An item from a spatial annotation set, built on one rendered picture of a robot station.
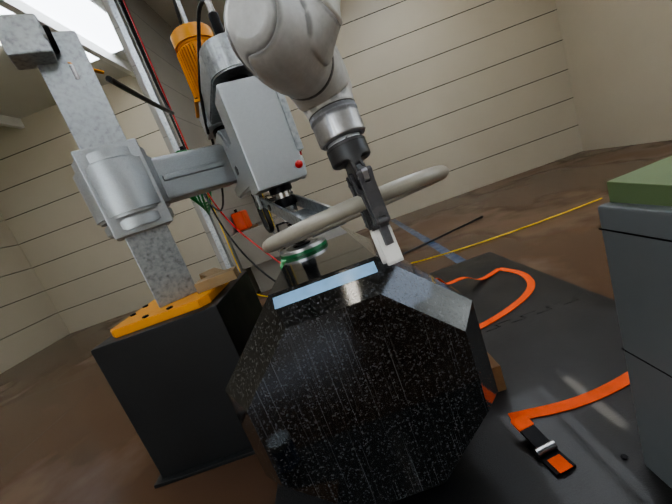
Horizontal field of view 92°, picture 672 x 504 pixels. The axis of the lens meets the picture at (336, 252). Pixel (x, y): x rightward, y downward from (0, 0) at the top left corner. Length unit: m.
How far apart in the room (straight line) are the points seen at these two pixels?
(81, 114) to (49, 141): 6.28
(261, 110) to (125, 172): 0.70
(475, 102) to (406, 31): 1.74
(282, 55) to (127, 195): 1.37
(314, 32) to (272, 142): 0.93
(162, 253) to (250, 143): 0.75
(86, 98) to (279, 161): 0.94
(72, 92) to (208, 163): 0.61
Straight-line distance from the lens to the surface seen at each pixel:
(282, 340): 0.93
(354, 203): 0.59
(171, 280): 1.81
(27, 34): 1.95
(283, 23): 0.45
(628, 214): 0.94
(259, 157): 1.36
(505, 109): 7.21
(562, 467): 1.37
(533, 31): 7.71
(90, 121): 1.90
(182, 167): 1.90
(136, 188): 1.75
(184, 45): 2.21
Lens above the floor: 1.07
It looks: 12 degrees down
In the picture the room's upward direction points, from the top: 20 degrees counter-clockwise
